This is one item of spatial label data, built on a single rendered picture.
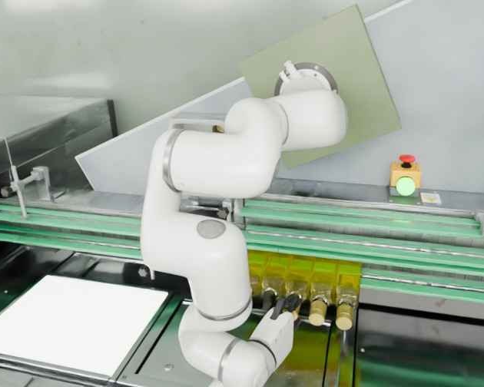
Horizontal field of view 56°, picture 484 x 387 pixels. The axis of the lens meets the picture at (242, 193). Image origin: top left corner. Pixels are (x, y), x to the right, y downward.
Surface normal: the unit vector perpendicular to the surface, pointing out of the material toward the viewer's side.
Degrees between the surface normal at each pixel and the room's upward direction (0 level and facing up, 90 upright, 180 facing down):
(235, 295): 48
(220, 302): 21
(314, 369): 90
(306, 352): 90
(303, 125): 2
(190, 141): 58
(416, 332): 89
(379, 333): 89
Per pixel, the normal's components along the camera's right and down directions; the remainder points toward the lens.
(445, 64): -0.26, 0.39
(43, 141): 0.97, 0.08
